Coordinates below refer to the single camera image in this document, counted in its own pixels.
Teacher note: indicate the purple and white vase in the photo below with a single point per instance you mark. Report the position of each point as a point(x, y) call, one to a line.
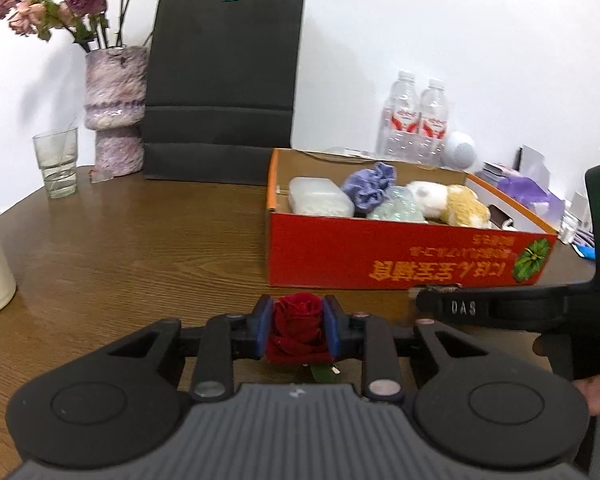
point(115, 110)

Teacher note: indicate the red cardboard box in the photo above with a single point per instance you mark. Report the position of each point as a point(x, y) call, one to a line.
point(405, 255)

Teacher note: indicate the purple tissue pack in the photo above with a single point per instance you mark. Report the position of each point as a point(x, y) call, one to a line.
point(525, 195)

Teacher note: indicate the shiny green plastic bag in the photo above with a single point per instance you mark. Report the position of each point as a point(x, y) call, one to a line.
point(397, 207)

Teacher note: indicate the white and yellow plush toy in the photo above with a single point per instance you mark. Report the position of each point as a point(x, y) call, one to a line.
point(455, 202)

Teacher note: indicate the black paper bag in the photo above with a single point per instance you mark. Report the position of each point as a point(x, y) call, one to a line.
point(220, 85)

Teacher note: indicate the white charger plug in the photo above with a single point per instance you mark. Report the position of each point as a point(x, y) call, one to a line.
point(577, 215)

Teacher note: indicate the clear drinking glass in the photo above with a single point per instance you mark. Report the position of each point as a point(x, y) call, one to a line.
point(56, 165)

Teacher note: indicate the red rose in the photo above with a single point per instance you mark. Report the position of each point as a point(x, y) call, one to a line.
point(297, 327)

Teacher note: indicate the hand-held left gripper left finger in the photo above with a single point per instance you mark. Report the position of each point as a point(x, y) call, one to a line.
point(264, 326)

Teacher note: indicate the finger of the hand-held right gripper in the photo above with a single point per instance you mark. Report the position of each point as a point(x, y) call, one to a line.
point(480, 307)

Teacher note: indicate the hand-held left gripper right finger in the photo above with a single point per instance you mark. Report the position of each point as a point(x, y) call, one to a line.
point(332, 327)

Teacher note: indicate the dried pink flowers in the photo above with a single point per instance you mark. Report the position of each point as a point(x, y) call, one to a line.
point(55, 7)

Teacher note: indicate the clear plastic water bottle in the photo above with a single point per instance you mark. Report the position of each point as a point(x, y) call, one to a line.
point(434, 122)
point(400, 120)

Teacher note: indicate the white plastic case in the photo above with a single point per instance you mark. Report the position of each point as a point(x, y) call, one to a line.
point(320, 197)

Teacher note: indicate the blue tube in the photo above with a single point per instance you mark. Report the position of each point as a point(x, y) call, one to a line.
point(586, 252)

